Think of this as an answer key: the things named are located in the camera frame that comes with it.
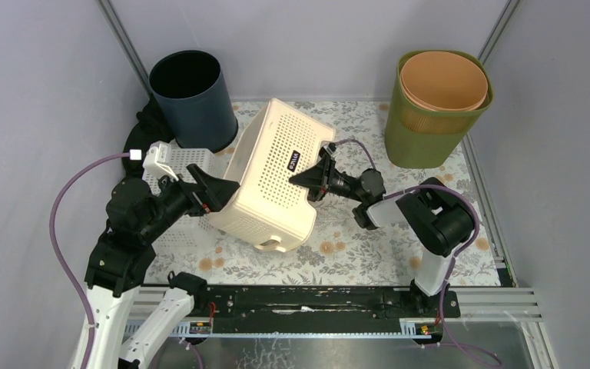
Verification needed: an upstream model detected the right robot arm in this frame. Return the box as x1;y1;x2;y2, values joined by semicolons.
289;153;479;317

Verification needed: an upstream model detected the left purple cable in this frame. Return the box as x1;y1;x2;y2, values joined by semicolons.
48;149;144;369

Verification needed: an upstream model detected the orange bucket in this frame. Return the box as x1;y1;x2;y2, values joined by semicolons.
399;51;489;111

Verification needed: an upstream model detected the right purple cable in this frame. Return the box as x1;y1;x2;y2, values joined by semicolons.
325;138;505;367

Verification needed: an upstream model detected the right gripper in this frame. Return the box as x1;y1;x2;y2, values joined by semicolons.
286;154;366;204

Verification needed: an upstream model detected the floral patterned mat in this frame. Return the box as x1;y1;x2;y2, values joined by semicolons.
145;101;478;286

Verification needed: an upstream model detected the white perforated basket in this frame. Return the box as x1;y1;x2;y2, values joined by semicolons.
153;144;223;254

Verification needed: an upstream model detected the purple cable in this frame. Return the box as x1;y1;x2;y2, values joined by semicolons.
48;149;144;369
325;138;505;367

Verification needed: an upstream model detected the aluminium frame rail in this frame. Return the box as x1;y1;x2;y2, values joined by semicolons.
71;286;561;369

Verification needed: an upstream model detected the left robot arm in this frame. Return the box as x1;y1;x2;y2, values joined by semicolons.
69;164;240;368

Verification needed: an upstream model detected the green mesh waste bin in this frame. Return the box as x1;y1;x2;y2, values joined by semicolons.
384;50;494;169

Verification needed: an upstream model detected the cream perforated basket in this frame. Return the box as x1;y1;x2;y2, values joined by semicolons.
208;98;335;252

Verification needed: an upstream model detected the black cloth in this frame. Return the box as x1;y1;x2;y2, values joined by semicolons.
121;97;175;178

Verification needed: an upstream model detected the dark blue round bin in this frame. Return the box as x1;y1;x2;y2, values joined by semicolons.
149;50;239;153

